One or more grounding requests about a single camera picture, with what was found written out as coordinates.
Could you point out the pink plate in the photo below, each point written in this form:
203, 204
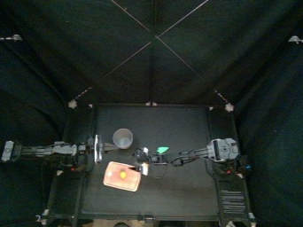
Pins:
118, 181

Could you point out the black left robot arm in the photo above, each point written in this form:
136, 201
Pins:
43, 150

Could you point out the silver frame middle bracket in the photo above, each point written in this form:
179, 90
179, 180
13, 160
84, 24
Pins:
151, 103

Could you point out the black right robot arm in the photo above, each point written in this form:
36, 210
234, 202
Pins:
220, 150

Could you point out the silver frame corner bracket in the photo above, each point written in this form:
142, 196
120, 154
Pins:
295, 39
228, 107
13, 37
72, 103

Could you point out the translucent grey plastic cup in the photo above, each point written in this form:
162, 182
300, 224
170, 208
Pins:
123, 138

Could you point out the white text label sticker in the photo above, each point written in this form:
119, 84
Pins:
232, 203

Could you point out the small green toy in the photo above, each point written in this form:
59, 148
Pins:
162, 150

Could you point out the yellow can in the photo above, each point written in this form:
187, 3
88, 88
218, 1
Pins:
123, 174

